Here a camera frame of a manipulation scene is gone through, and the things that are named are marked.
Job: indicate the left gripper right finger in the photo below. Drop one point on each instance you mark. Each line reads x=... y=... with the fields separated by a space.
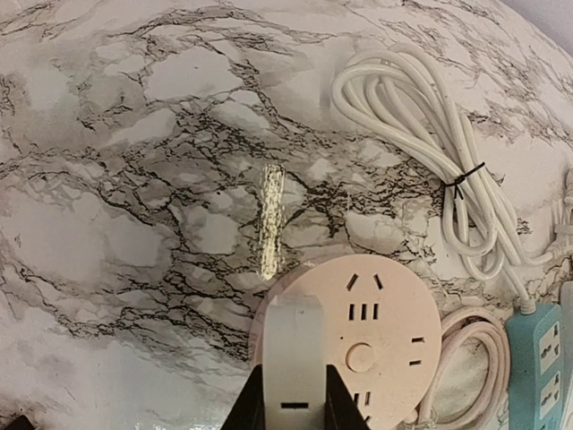
x=341 y=413

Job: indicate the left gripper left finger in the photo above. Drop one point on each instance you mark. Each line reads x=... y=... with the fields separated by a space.
x=248 y=410

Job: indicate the white small adapter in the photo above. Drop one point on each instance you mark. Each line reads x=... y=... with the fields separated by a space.
x=294 y=363

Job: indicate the round beige socket hub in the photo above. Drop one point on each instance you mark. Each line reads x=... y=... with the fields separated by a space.
x=383 y=331

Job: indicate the teal power strip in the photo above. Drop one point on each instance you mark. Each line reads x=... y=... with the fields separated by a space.
x=536 y=369

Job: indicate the long white power strip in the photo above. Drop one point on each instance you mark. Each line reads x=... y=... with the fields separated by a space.
x=566 y=304

